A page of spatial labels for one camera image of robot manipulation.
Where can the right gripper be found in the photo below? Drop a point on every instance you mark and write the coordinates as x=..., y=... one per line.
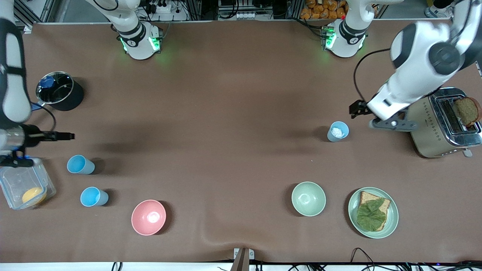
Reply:
x=34, y=135

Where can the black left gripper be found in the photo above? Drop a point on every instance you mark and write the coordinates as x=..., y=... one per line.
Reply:
x=358, y=108

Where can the blue plastic cup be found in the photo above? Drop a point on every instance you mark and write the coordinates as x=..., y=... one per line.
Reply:
x=92, y=196
x=79, y=164
x=331, y=137

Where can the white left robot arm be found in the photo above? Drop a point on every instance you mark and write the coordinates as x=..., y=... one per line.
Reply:
x=414, y=75

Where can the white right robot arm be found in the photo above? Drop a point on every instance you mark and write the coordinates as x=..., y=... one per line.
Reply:
x=15, y=75

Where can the crumpled white paper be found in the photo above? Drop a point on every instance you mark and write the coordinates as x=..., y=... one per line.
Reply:
x=338, y=132

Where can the black cooking pot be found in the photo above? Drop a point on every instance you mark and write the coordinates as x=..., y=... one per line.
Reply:
x=73, y=98

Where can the glass lid blue knob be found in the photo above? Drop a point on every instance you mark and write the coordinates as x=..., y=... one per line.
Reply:
x=52, y=88

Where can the orange round food piece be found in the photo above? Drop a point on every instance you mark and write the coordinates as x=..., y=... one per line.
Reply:
x=33, y=195

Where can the clear plastic food container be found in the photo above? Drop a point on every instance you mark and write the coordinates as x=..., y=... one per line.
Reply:
x=15, y=184

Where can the silver toaster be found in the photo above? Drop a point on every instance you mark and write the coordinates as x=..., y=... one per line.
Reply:
x=429, y=131

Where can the brown bread slice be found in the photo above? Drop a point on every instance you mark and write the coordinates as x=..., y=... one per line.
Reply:
x=367, y=196

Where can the pale green bowl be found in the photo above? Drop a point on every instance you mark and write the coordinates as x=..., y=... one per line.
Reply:
x=308, y=198

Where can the orange snack bag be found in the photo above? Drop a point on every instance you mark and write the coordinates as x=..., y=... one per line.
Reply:
x=324, y=9

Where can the green lettuce leaf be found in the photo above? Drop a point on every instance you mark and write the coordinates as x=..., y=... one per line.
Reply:
x=371, y=216

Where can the dark bread slice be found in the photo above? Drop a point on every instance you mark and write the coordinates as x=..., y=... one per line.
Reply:
x=467, y=111

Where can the pale green plate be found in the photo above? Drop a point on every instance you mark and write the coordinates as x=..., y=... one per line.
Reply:
x=392, y=218

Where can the pink bowl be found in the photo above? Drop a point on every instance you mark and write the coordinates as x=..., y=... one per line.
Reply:
x=148, y=217

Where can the brown table cloth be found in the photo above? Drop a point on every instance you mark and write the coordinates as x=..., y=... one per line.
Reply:
x=226, y=113

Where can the white shoe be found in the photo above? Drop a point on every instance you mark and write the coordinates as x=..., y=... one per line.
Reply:
x=438, y=12

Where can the white power strip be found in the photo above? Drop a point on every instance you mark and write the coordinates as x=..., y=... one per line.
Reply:
x=246, y=15
x=162, y=7

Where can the aluminium frame profile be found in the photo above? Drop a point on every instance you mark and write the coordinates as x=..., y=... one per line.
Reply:
x=30, y=13

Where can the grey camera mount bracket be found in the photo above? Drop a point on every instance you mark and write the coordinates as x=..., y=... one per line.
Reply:
x=243, y=259

